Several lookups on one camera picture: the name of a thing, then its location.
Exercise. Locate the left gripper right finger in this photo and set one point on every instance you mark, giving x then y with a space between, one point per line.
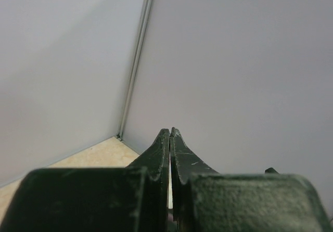
205 200

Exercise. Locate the left aluminium corner post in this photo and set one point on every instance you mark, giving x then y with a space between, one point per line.
144 18

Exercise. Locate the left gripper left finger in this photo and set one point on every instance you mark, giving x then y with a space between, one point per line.
131 198

